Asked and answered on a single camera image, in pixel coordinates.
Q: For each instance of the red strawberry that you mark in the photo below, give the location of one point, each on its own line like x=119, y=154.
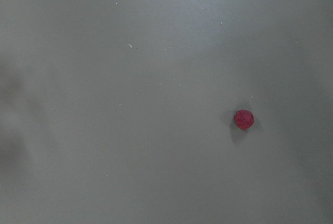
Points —
x=243, y=119

